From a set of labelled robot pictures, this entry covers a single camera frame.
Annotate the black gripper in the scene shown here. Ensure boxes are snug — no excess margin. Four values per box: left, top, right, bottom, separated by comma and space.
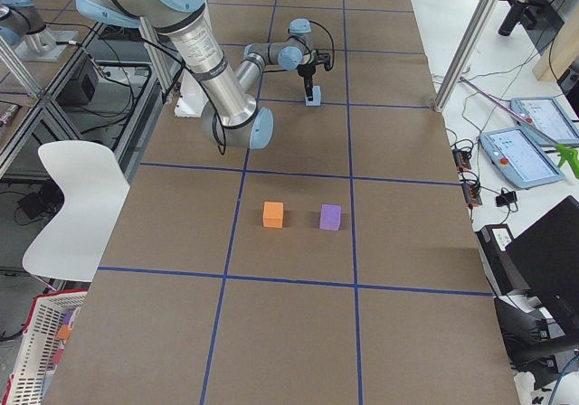
297, 63, 316, 102

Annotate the light blue block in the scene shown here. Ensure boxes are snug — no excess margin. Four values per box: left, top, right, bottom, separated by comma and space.
304, 85, 322, 107

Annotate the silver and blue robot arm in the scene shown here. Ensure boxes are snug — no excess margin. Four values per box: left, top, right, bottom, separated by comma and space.
75, 0, 321, 149

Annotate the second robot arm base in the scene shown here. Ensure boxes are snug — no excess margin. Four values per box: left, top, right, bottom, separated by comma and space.
1, 0, 78, 62

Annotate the purple block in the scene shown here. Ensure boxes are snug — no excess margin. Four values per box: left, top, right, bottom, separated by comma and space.
319, 203, 342, 231

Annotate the orange block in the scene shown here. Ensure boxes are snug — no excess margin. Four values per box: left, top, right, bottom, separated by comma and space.
262, 201, 284, 229

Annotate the orange terminal board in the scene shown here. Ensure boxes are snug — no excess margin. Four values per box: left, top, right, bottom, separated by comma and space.
451, 147, 483, 209

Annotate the near teach pendant tablet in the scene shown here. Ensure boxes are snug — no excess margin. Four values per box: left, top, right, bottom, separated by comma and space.
479, 127, 565, 189

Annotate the teach pendant tablet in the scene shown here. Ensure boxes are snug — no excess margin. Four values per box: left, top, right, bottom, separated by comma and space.
479, 127, 565, 189
510, 97, 578, 146

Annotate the black power adapter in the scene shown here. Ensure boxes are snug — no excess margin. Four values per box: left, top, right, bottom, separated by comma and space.
56, 58, 99, 106

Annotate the far teach pendant tablet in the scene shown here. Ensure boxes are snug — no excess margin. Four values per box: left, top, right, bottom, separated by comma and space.
510, 97, 578, 146

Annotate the green tipped reacher stick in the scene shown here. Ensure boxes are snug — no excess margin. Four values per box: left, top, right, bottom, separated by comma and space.
459, 76, 579, 169

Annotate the white chair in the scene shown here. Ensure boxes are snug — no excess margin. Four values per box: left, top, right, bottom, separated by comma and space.
23, 140, 129, 282

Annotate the black laptop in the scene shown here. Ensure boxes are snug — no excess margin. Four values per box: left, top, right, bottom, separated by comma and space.
507, 195, 578, 334

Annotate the white perforated basket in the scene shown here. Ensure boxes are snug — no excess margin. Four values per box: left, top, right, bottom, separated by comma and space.
2, 289, 87, 404

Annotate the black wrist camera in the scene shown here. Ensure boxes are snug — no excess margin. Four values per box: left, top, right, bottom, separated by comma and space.
314, 51, 334, 71

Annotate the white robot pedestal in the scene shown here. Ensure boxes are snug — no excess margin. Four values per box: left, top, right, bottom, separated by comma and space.
175, 71, 207, 118

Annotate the aluminium frame post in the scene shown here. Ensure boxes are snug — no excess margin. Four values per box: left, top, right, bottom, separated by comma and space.
432, 0, 498, 113

